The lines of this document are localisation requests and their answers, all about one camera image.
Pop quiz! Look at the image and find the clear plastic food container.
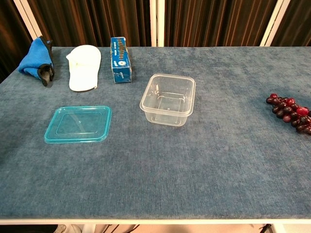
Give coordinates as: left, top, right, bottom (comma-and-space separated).
139, 73, 197, 127

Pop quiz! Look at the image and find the translucent blue plastic lid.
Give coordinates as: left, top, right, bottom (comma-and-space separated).
43, 105, 113, 145

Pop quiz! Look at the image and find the blue cling film box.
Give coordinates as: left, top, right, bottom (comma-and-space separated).
110, 36, 133, 84

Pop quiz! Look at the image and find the blue fabric table cover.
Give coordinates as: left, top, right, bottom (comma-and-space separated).
0, 46, 311, 220

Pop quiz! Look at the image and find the dark brown curtain panel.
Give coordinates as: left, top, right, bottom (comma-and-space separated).
164, 0, 278, 47
0, 0, 33, 83
271, 0, 311, 47
24, 0, 153, 47

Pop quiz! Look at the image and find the bunch of dark red grapes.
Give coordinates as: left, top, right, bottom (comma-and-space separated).
265, 93, 311, 136

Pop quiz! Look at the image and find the blue cloth with black trim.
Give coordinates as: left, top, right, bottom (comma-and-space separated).
18, 35, 55, 87

